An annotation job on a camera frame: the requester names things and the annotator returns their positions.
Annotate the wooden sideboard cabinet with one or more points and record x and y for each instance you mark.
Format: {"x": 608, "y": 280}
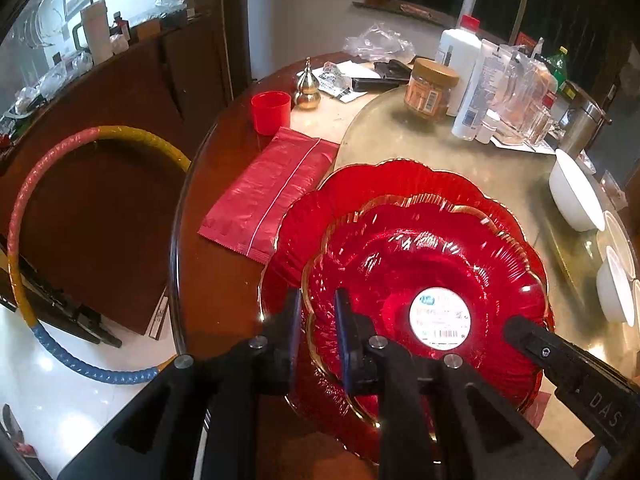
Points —
{"x": 125, "y": 85}

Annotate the multicoloured hula hoop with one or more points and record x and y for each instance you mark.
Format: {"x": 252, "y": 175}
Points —
{"x": 150, "y": 136}

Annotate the green soda bottle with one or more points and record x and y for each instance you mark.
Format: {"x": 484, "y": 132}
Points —
{"x": 559, "y": 67}

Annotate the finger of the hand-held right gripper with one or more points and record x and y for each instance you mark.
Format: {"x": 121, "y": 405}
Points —
{"x": 535, "y": 347}

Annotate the black pouch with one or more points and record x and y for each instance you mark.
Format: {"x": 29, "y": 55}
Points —
{"x": 395, "y": 70}

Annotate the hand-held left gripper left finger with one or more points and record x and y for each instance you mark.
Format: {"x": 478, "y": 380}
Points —
{"x": 296, "y": 330}

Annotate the black remote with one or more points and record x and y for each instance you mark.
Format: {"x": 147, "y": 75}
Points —
{"x": 372, "y": 84}

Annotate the clear crumpled plastic bag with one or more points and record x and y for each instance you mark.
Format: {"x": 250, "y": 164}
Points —
{"x": 380, "y": 40}

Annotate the clear glass pitcher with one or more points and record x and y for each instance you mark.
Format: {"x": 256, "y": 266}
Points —
{"x": 525, "y": 105}

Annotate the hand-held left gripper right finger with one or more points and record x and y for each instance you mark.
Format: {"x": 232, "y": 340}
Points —
{"x": 343, "y": 340}

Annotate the red plastic bag packet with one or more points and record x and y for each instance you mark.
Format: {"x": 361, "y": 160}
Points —
{"x": 260, "y": 195}

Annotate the white thermos jug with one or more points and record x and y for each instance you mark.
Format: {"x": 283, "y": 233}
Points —
{"x": 95, "y": 30}

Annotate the white paper packet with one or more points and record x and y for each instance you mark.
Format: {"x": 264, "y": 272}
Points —
{"x": 340, "y": 82}

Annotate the small white bottle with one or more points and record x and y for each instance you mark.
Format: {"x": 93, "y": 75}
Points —
{"x": 487, "y": 127}

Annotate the white bottle with red cap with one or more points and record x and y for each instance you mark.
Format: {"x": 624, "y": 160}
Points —
{"x": 457, "y": 50}

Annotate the red plastic cup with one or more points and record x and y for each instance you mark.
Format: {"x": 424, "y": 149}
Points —
{"x": 270, "y": 112}

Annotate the black metal frame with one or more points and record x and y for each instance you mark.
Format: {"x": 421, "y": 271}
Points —
{"x": 60, "y": 305}

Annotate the large red glass plate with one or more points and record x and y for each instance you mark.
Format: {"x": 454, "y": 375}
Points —
{"x": 310, "y": 220}

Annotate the small red glass plate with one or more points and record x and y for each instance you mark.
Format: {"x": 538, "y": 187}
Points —
{"x": 400, "y": 260}

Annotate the large white bowl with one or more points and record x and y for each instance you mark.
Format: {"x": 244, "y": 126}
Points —
{"x": 575, "y": 195}

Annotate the white plastic roll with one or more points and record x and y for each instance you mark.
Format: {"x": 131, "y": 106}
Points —
{"x": 470, "y": 4}

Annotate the amber jar with tan lid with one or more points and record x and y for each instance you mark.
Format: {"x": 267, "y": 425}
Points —
{"x": 430, "y": 95}

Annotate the gold gourd ornament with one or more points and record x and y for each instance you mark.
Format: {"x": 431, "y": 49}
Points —
{"x": 306, "y": 91}

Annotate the stainless steel thermos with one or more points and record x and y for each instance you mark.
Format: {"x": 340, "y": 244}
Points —
{"x": 582, "y": 127}

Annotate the medium white bowl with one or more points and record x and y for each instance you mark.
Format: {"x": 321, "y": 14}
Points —
{"x": 612, "y": 285}

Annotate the white lotion tube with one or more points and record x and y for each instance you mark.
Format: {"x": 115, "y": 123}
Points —
{"x": 472, "y": 105}

